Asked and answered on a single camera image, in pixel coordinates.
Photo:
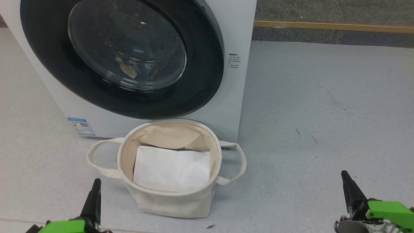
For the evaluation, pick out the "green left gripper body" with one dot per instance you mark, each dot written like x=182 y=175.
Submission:
x=64 y=226

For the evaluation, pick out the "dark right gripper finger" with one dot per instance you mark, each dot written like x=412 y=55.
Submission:
x=352 y=195

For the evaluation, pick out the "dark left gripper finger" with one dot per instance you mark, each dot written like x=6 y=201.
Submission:
x=93 y=202

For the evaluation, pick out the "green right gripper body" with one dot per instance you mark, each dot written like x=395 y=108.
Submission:
x=391 y=210

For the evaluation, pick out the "black round glass washer door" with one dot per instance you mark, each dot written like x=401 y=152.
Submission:
x=200 y=84

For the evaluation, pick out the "cream canvas laundry basket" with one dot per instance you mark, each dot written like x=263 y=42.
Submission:
x=174 y=202

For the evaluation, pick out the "white front-load washing machine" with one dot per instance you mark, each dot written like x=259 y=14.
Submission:
x=233 y=97

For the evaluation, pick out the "blue energy label sticker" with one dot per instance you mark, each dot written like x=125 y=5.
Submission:
x=81 y=127

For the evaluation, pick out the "white folded cloth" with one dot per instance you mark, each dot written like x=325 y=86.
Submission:
x=171 y=168

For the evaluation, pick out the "black text warning label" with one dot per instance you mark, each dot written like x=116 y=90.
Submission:
x=234 y=61

